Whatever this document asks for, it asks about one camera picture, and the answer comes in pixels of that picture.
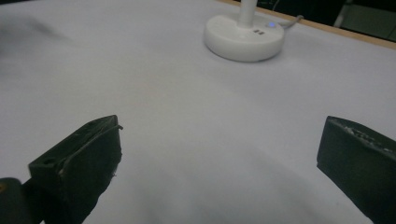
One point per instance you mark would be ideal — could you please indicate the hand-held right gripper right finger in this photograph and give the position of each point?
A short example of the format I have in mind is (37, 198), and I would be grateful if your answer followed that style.
(361, 165)

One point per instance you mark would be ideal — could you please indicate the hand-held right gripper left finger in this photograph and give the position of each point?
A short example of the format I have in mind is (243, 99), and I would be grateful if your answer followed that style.
(81, 161)

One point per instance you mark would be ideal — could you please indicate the white round lamp base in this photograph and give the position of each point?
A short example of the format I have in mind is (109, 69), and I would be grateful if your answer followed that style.
(243, 37)

